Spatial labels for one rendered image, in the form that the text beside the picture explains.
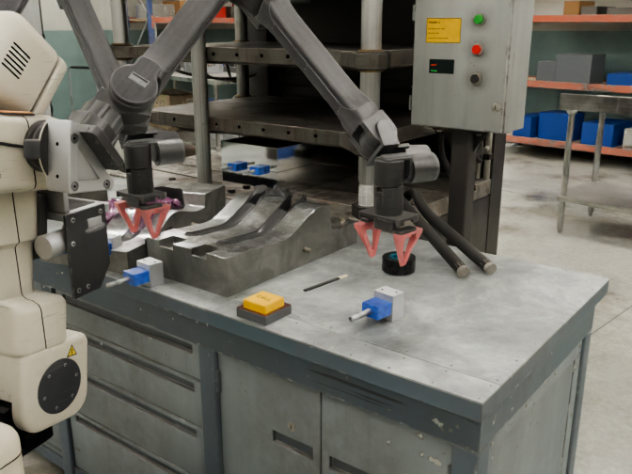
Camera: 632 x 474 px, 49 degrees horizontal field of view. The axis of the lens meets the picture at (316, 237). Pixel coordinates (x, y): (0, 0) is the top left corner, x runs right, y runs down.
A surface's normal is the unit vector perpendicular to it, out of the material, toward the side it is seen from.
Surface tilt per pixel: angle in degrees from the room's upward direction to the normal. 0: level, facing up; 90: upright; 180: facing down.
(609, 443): 1
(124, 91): 51
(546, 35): 90
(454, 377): 0
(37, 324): 90
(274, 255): 90
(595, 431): 1
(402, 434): 90
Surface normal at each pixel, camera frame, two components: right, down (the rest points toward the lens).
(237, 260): 0.79, 0.18
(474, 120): -0.61, 0.23
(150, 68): 0.34, -0.40
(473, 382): 0.00, -0.96
